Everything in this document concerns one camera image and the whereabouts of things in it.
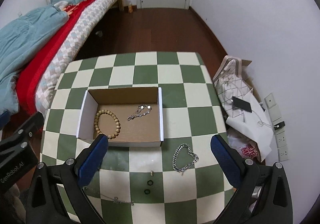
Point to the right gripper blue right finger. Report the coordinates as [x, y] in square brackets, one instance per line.
[224, 156]

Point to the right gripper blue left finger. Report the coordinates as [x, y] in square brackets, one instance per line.
[90, 159]

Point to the white plastic bag red print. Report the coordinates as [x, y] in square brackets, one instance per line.
[243, 145]

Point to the green white checkered tablecloth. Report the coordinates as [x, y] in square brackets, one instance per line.
[179, 182]

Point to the black smartphone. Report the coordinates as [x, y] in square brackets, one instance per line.
[241, 104]

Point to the white cardboard box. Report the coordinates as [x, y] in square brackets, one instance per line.
[139, 111]

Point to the black charger plug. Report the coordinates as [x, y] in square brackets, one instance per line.
[279, 125]

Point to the red bed sheet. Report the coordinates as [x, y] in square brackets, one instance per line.
[31, 74]

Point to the teal blue duvet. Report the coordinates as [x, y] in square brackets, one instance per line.
[21, 39]

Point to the checkered patterned mattress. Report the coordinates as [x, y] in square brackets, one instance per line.
[67, 51]

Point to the orange bottle on floor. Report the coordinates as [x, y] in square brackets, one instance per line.
[130, 8]

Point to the wall power sockets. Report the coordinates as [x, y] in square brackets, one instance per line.
[279, 135]

